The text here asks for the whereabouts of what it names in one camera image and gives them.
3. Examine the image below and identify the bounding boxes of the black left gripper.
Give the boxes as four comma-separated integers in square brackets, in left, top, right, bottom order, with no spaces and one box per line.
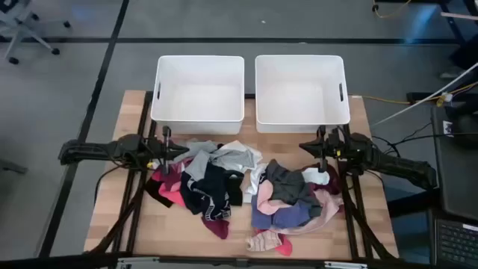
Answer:
[147,126,190,176]

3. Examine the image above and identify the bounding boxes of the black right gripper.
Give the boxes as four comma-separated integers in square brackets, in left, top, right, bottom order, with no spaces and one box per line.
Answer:
[299,125,350,173]

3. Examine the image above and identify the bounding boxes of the maroon garment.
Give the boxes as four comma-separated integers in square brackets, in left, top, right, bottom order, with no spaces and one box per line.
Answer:
[311,164,341,195]

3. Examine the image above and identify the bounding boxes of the dark grey garment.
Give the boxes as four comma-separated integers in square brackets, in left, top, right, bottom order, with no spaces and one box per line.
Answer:
[264,159,323,217]

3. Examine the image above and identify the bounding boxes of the navy underwear white lettered waistband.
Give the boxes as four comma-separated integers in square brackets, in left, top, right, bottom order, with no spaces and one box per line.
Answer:
[179,161,246,221]

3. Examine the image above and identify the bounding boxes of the light grey white garment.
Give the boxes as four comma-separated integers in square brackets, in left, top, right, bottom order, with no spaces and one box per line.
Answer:
[173,138,263,181]

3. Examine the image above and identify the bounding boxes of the salmon pink garment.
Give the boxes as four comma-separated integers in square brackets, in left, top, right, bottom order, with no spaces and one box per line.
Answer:
[255,181,292,216]

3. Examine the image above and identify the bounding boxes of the cream red-striped sock pair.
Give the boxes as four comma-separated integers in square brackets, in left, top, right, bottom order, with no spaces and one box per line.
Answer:
[245,229,294,258]

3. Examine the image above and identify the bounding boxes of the coral pink garment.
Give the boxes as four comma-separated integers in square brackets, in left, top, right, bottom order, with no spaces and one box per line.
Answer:
[151,164,187,208]

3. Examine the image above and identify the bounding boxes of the dark teal garment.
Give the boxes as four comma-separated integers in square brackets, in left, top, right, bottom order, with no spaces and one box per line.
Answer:
[143,177,175,208]

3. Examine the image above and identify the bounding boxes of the white perforated plastic bin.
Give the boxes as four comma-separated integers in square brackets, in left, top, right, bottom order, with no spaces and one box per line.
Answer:
[150,55,246,135]
[255,55,351,135]

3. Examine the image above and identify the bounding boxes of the pale pink garment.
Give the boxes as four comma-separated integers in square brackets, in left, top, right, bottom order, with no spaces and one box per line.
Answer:
[276,188,344,236]

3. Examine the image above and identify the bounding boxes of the white cloth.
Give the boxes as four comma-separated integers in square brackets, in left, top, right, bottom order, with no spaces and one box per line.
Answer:
[243,163,268,205]

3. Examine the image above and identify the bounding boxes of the black garment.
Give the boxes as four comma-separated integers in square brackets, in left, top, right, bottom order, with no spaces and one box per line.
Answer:
[226,170,246,206]

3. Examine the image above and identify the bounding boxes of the maroon and red sock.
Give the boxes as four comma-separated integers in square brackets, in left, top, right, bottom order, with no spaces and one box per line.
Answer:
[201,215,230,241]

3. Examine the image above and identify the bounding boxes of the white pipe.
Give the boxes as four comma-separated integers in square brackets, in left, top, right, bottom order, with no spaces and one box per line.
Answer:
[371,62,478,127]

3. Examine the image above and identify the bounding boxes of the black laptop keyboard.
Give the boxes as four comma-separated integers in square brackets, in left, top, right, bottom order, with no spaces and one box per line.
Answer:
[434,218,478,268]

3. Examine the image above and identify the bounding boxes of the office chair base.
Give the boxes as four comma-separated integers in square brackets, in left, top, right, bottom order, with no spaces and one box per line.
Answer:
[0,0,72,65]

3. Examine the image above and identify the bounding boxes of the black frame crossbar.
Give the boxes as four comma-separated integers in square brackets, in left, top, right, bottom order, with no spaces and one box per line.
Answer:
[0,253,478,269]

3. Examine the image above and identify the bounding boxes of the yellow floor cable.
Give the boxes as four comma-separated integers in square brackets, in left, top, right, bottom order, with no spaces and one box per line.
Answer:
[350,82,478,106]

